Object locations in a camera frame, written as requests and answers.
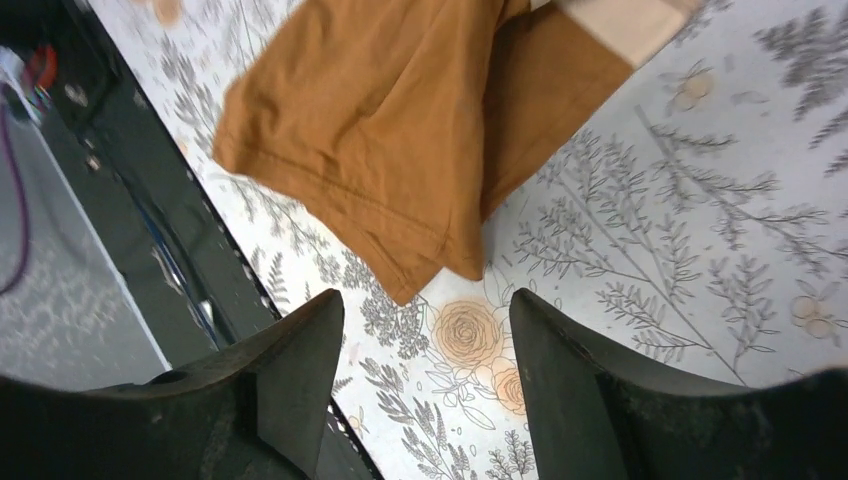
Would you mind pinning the brown boxer underwear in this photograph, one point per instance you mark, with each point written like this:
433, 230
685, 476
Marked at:
403, 125

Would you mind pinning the black mounting base rail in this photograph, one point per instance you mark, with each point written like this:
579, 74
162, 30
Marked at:
152, 218

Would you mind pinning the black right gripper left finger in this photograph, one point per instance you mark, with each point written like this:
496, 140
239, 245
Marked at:
232, 404

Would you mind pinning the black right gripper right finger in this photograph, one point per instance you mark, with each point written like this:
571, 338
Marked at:
599, 410

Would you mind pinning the floral patterned table mat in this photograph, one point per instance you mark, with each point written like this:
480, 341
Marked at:
699, 217

